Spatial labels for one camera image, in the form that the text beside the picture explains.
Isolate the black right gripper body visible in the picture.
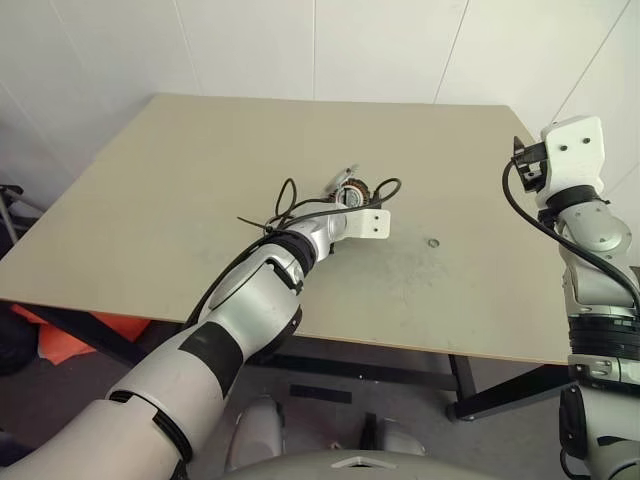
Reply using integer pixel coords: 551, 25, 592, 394
518, 142, 550, 195

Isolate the silver spoked rotor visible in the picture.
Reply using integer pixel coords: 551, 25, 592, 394
337, 185, 364, 208

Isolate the silver motor housing with lid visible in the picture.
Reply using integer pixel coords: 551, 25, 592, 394
324, 164, 374, 209

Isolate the black tape strip on floor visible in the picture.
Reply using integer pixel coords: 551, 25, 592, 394
289, 383, 353, 404

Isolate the silver rounded robot leg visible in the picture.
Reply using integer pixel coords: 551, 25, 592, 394
227, 396, 287, 472
359, 412, 429, 459

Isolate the grey robot torso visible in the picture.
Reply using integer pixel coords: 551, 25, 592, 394
219, 448, 484, 480

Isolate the orange sheet on floor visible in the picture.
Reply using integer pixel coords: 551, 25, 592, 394
9, 303, 151, 366

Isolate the black rounded floor object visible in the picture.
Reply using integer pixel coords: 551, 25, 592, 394
0, 319, 37, 376

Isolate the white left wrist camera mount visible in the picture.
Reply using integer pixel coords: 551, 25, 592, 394
329, 208, 391, 241

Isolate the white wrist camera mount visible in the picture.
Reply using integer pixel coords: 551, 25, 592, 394
534, 115, 609, 206
329, 208, 391, 241

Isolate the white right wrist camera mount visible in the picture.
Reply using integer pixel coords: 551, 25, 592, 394
534, 115, 609, 206

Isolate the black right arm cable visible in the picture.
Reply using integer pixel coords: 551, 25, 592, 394
502, 157, 640, 314

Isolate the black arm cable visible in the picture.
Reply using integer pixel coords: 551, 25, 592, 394
184, 177, 404, 326
502, 157, 640, 314

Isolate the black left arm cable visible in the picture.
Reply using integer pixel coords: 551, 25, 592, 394
184, 177, 404, 326

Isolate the black left arm cable tie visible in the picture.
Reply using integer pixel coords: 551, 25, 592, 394
236, 215, 275, 235

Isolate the black metal table frame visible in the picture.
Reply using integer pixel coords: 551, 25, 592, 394
29, 304, 576, 424

